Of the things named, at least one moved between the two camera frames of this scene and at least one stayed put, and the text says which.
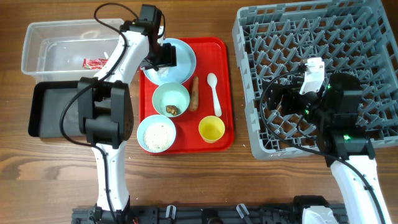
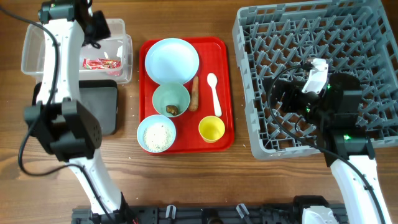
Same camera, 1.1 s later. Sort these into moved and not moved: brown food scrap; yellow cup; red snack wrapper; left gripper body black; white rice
Moved: left gripper body black
Not moved: white rice; red snack wrapper; brown food scrap; yellow cup
